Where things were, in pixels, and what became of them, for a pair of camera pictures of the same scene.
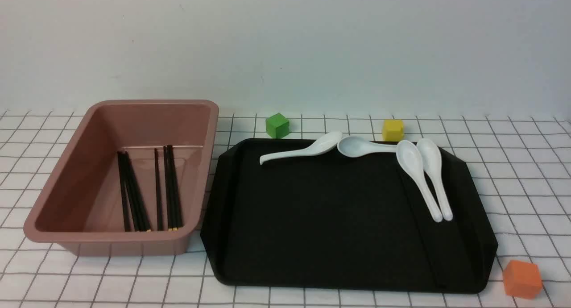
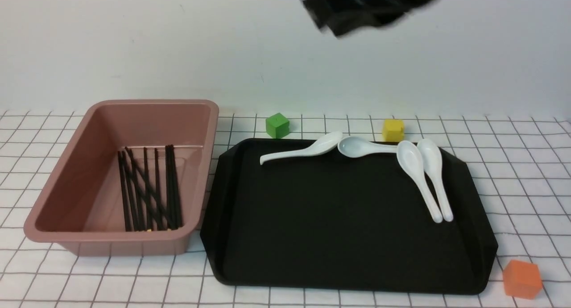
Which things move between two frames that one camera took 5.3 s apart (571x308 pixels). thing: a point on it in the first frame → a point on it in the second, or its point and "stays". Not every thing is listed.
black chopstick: x=138 y=200 → x=149 y=189
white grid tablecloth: x=524 y=160 stays
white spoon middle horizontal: x=353 y=146 stays
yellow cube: x=393 y=130 stays
